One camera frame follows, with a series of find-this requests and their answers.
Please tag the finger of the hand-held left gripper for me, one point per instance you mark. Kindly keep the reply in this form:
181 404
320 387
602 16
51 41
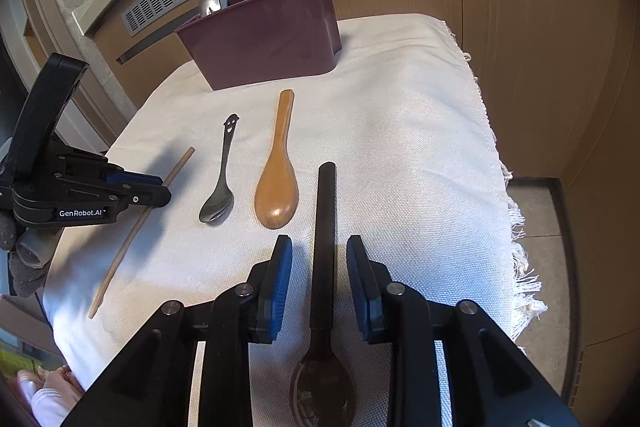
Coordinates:
150 198
135 180

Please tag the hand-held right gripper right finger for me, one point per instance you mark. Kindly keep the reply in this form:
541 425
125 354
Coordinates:
357 287

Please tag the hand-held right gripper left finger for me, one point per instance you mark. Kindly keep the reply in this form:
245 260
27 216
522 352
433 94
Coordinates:
280 287

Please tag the wooden chopstick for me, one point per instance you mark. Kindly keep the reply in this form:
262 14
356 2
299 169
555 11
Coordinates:
127 242

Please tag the wooden spoon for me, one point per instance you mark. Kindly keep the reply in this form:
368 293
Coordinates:
275 197

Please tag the purple utensil holder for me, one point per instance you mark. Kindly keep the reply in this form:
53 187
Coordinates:
265 42

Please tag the person's left hand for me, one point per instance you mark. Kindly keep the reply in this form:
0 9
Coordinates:
25 277

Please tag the white woven cloth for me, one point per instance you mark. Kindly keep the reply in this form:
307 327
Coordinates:
400 157

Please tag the pink white cloth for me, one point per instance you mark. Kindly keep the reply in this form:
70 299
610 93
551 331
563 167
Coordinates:
50 399

